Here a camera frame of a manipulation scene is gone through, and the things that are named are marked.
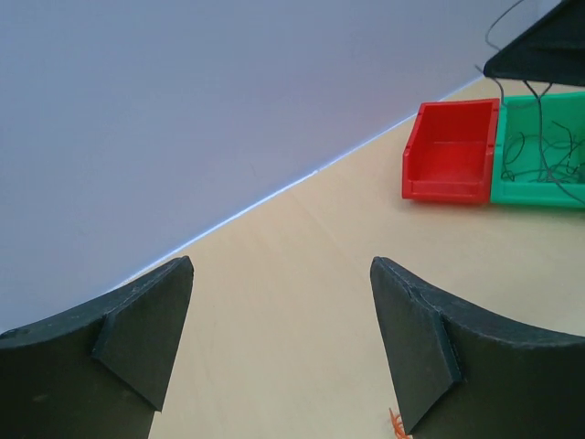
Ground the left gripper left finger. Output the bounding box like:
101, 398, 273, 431
1, 256, 194, 438

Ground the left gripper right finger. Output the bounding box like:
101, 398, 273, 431
370, 257, 584, 438

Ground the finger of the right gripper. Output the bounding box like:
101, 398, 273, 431
483, 0, 584, 87

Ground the orange wire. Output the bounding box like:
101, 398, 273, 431
388, 407, 412, 439

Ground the green plastic bin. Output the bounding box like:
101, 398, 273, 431
491, 91, 584, 209

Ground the red plastic bin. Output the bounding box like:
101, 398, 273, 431
401, 98, 500, 205

